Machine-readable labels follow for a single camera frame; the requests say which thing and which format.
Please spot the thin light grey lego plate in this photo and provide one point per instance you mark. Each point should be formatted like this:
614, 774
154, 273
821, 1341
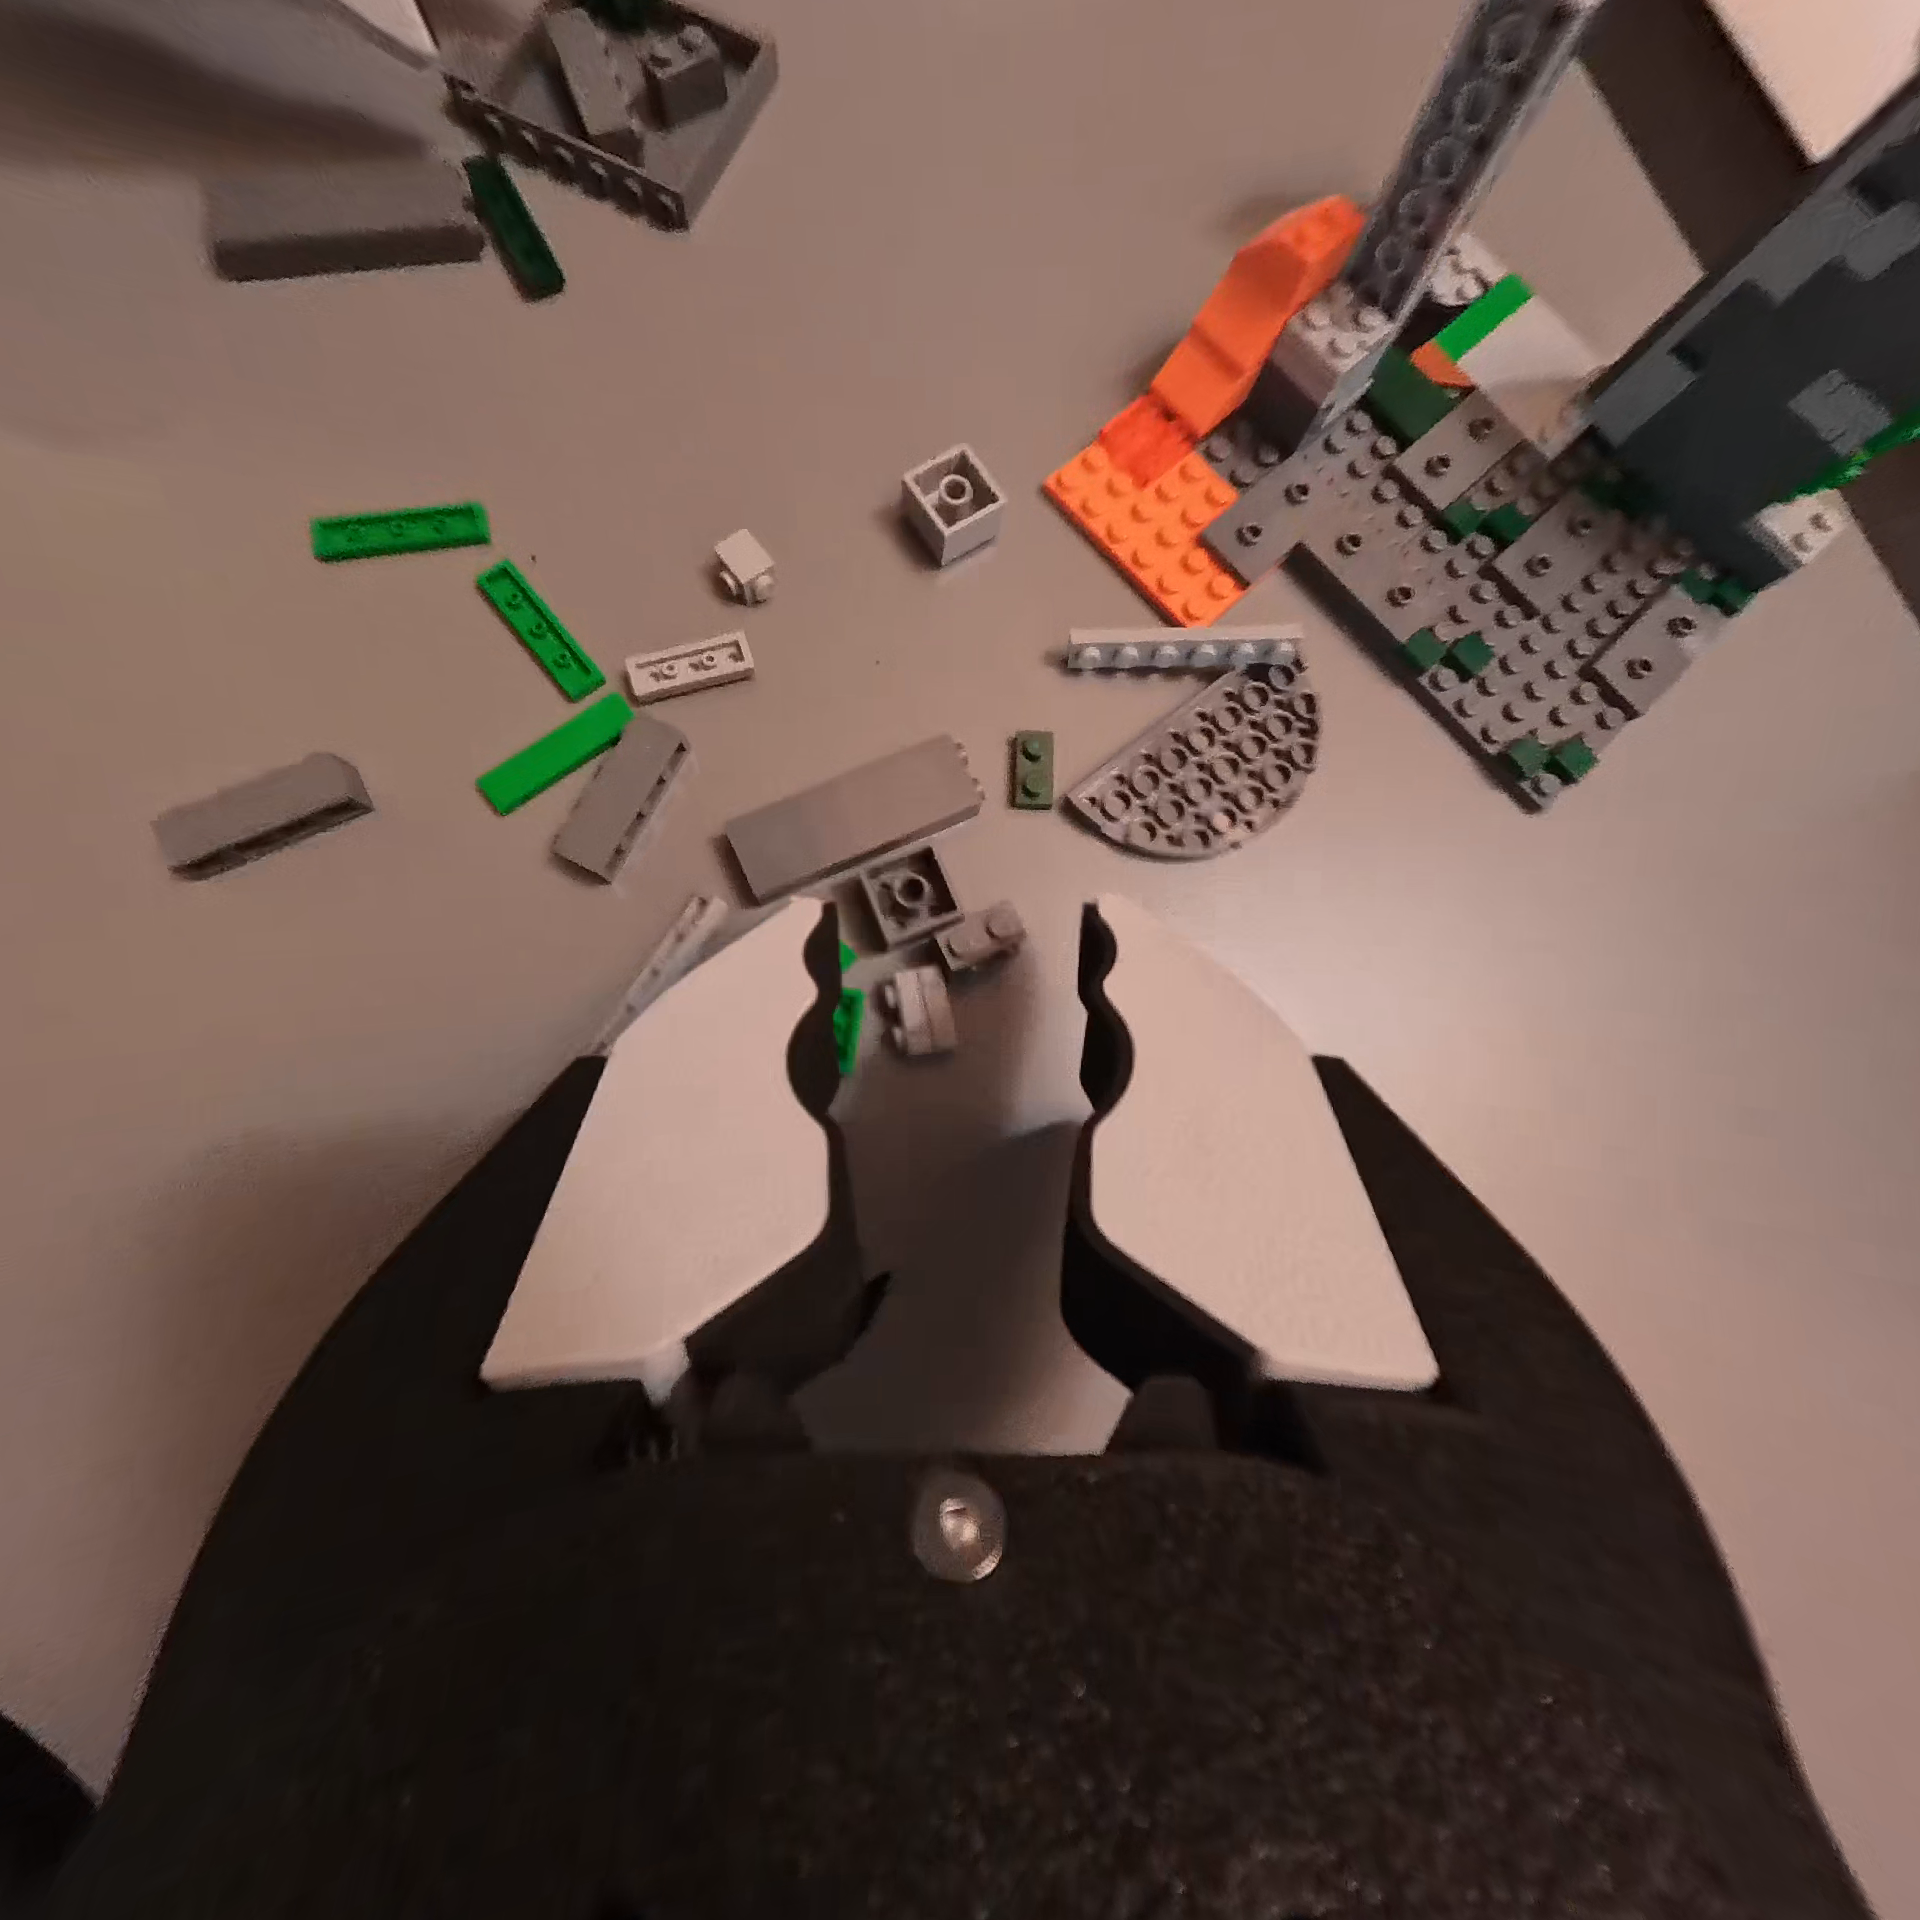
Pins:
1186, 650

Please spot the bright green long lego bar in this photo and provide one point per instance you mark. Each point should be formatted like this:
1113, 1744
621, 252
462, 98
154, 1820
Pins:
556, 755

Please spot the grey lego baseplate build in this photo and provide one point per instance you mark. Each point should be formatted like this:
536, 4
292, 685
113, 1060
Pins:
1772, 331
1499, 571

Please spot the dark grey half-round lego plate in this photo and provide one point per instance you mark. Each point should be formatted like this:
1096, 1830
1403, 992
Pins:
1200, 766

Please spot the grey square lego brick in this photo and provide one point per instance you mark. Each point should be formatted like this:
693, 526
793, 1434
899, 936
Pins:
952, 508

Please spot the small dark green lego piece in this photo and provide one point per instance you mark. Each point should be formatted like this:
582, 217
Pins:
1033, 768

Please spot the light grey holed lego plate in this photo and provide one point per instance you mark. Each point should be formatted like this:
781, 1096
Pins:
691, 667

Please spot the orange lego slope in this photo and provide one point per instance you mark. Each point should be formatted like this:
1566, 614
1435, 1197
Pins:
1256, 315

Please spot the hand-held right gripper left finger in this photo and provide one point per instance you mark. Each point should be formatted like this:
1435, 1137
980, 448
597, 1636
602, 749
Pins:
674, 1200

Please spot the orange lego plate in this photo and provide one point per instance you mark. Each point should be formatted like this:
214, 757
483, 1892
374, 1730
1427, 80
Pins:
1147, 517

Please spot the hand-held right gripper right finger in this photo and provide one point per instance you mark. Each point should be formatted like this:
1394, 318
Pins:
1245, 1200

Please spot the dark green holed lego plate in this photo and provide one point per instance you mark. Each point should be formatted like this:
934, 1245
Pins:
517, 227

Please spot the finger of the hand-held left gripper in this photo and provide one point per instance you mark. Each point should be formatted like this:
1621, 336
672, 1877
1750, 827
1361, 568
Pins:
180, 46

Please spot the dark grey lego window frame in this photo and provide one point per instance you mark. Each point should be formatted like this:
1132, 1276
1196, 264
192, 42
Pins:
644, 150

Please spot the small grey lego cube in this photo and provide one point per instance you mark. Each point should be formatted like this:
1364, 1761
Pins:
745, 562

